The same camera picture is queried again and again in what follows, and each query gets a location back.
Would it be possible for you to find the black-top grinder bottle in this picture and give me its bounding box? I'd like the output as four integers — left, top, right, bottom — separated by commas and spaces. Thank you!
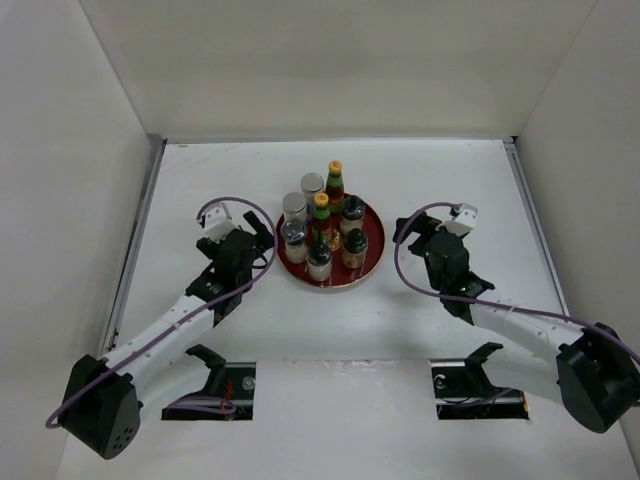
280, 219, 307, 264

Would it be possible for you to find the white bead jar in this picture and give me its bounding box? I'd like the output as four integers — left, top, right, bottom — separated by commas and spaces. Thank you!
300, 172, 325, 220
282, 192, 307, 223

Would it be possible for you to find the small black-capped powder bottle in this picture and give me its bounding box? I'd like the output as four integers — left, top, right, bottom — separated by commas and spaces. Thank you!
307, 243, 332, 282

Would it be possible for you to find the green-label sauce bottle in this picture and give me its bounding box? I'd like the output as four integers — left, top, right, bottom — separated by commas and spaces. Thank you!
311, 192, 333, 245
325, 160, 344, 215

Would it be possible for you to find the black-lid seasoning jar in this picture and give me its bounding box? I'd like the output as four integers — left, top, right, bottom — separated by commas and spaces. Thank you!
342, 228, 369, 269
340, 195, 366, 236

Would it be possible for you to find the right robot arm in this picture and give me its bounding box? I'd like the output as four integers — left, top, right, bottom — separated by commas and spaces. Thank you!
393, 203, 639, 433

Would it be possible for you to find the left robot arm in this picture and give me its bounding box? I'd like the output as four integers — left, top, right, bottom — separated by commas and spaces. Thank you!
46, 203, 277, 460

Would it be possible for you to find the red round tray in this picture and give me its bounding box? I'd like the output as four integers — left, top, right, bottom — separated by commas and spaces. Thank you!
276, 201, 385, 289

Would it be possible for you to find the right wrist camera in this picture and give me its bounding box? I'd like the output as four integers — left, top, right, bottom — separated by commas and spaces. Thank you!
441, 203, 478, 238

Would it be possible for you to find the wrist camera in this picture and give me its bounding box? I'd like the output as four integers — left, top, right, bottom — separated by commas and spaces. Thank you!
441, 203, 478, 238
198, 202, 237, 243

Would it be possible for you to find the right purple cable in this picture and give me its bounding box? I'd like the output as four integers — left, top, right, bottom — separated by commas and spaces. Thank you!
392, 201, 640, 364

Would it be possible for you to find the purple cable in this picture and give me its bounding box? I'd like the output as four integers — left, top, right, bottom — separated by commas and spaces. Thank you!
392, 201, 640, 364
44, 197, 279, 430

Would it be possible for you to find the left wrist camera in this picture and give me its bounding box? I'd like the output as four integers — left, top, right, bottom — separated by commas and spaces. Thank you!
198, 202, 237, 243

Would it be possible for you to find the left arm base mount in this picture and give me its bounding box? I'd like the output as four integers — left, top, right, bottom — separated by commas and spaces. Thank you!
161, 345, 257, 421

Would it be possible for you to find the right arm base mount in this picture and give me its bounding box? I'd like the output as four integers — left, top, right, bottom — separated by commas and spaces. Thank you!
431, 342, 529, 421

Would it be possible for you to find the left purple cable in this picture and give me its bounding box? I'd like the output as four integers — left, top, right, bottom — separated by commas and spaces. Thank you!
44, 197, 279, 430

